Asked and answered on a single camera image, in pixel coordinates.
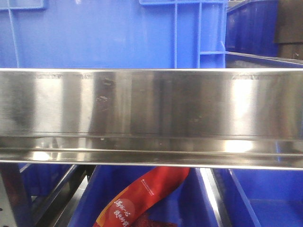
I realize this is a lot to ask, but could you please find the blue bin upper right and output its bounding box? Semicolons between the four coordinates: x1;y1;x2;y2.
225;0;303;68

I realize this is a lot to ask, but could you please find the stainless steel shelf rail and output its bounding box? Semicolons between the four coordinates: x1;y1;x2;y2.
0;68;303;170

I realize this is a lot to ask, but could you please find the blue bin lower middle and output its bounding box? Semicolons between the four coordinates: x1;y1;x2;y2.
68;166;218;227

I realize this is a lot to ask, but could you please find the red snack bag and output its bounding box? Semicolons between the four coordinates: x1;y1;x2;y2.
93;166;190;227

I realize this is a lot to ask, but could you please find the blue bin lower left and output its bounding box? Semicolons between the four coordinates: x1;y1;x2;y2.
18;163;71;196

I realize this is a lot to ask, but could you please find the blue bin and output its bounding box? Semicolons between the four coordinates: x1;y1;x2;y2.
225;0;303;68
214;168;303;227
68;166;218;227
18;163;71;196

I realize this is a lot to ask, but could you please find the blue bin lower right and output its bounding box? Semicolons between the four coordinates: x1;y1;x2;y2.
214;168;303;227

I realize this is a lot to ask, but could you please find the steel shelf upright post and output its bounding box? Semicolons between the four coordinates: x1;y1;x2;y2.
0;163;33;227

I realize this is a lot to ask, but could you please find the large blue bin upper shelf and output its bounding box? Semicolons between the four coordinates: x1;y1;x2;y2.
0;0;227;69

